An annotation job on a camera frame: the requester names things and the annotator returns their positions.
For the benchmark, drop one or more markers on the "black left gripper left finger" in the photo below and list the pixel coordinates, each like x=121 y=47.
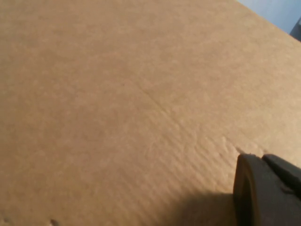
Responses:
x=254 y=200

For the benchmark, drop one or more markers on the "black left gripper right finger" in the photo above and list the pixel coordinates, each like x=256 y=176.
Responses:
x=287 y=174

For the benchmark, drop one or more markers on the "cardboard shoe box outer sleeve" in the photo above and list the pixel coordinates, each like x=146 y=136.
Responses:
x=117 y=94

